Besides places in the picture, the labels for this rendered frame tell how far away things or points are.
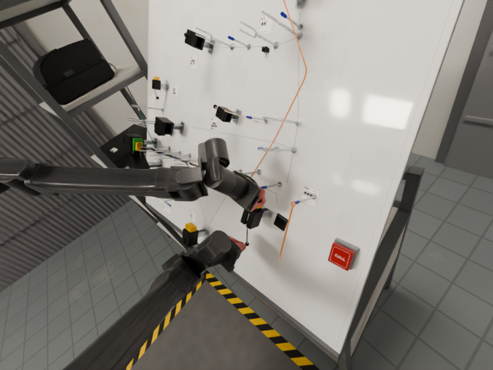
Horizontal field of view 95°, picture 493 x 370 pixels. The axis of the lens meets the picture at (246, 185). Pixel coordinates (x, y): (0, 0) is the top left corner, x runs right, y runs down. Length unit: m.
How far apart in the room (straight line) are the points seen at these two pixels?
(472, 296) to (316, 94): 1.55
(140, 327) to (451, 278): 1.77
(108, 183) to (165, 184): 0.13
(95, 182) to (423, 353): 1.67
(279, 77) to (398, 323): 1.48
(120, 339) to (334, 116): 0.57
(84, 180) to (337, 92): 0.60
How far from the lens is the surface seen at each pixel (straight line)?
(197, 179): 0.49
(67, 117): 1.32
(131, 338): 0.37
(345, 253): 0.60
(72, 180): 0.63
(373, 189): 0.58
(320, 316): 0.76
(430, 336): 1.76
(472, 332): 1.82
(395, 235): 1.03
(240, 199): 0.58
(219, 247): 0.54
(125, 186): 0.56
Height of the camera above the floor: 1.65
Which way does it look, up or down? 41 degrees down
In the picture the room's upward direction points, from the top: 24 degrees counter-clockwise
